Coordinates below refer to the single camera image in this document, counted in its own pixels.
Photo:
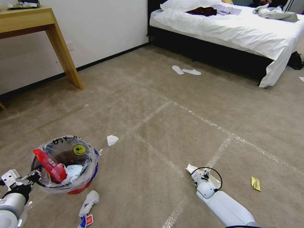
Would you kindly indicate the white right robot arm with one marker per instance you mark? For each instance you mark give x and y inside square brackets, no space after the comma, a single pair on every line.
[221,204]

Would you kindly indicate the black bag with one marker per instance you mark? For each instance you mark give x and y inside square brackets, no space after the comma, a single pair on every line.
[296,60]

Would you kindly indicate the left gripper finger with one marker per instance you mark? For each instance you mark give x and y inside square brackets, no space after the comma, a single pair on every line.
[40,181]
[38,174]

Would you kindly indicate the red round trash bin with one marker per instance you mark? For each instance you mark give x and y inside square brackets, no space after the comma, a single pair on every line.
[79,188]

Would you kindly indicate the clear printed bin liner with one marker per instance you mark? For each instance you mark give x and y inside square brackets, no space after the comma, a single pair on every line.
[92,164]

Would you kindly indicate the white wall socket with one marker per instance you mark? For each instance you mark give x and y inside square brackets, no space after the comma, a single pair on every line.
[70,45]

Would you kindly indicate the pale blue crumpled tissue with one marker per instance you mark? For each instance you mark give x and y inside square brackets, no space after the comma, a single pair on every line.
[74,171]

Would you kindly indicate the yellow snack wrapper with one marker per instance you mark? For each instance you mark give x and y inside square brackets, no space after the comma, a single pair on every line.
[256,183]

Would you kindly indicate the person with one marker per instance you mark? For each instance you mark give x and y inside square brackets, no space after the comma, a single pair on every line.
[266,2]

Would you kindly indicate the dark tray with papers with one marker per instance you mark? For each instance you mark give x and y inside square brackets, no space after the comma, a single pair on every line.
[23,4]

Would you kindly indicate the dark red garment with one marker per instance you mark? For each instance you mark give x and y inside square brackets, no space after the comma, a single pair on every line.
[204,10]

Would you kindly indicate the white paper piece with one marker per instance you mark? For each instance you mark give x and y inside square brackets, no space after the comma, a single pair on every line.
[301,79]

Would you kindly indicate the white slipper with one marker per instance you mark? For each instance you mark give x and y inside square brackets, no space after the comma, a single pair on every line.
[192,71]
[178,69]

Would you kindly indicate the yellow pillow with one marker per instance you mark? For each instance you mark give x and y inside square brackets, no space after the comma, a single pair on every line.
[227,1]

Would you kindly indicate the red plastic wrapper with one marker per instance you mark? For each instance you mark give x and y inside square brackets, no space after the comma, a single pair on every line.
[51,166]

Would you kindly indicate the small white crumpled tissue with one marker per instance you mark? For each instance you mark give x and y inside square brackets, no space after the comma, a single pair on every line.
[112,140]

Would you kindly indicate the white duvet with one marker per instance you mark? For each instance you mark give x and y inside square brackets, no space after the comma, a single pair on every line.
[232,28]

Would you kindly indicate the grey and white clothing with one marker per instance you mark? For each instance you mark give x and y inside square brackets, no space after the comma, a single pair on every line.
[275,13]

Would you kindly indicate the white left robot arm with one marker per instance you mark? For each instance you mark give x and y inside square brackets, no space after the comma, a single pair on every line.
[10,206]

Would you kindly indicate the white pillow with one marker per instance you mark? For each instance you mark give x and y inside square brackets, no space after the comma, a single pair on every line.
[187,3]

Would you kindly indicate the black bed frame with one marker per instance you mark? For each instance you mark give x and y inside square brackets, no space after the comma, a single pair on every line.
[206,55]

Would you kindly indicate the long white crumpled plastic bag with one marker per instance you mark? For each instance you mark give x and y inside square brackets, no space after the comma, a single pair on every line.
[91,198]

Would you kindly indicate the lavender folded cloth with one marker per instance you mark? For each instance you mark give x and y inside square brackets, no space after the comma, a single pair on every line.
[225,10]

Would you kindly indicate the small red card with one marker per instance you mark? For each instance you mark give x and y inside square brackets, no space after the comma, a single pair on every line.
[89,219]

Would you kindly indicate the wooden desk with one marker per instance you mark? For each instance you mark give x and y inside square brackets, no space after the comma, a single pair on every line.
[35,20]

